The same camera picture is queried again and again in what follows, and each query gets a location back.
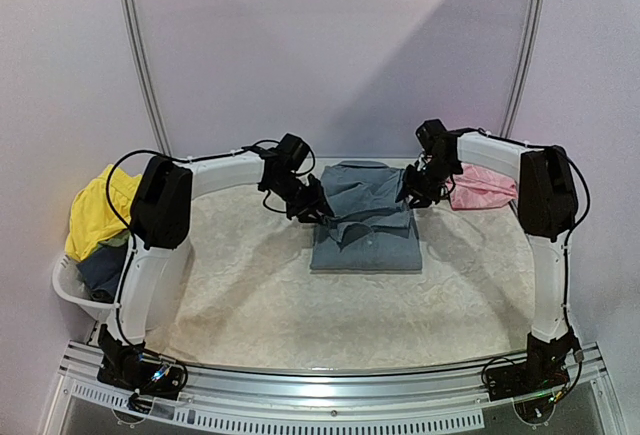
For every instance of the right aluminium corner post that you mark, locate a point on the right aluminium corner post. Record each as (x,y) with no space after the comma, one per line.
(525,55)

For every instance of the pink folded garment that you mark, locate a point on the pink folded garment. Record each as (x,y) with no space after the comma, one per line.
(478,188)

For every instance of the olive green garment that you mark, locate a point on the olive green garment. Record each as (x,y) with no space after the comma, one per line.
(118,241)

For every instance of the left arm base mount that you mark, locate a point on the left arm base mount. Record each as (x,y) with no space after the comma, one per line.
(138,370)

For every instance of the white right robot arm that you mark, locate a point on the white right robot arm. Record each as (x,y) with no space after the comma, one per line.
(547,207)

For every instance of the left aluminium corner post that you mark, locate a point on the left aluminium corner post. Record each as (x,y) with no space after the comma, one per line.
(141,65)

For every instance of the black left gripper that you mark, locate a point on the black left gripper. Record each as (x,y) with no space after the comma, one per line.
(317,200)

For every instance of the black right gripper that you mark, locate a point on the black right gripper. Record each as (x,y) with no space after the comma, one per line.
(421,183)

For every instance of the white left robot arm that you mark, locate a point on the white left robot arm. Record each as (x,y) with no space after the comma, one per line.
(159,221)

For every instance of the grey button-up shirt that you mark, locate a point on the grey button-up shirt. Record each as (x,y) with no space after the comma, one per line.
(371,230)

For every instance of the yellow shorts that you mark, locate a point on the yellow shorts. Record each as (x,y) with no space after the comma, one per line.
(100,211)

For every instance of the white laundry basket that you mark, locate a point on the white laundry basket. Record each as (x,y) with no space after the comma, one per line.
(85,300)

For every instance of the aluminium front rail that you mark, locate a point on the aluminium front rail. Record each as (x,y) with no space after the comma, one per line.
(449,399)

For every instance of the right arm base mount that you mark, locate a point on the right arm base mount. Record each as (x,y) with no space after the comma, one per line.
(547,365)

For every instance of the aluminium corner post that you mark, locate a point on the aluminium corner post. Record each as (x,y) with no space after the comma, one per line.
(141,65)
(525,55)

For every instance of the navy blue garment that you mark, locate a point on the navy blue garment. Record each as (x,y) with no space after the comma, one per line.
(101,272)

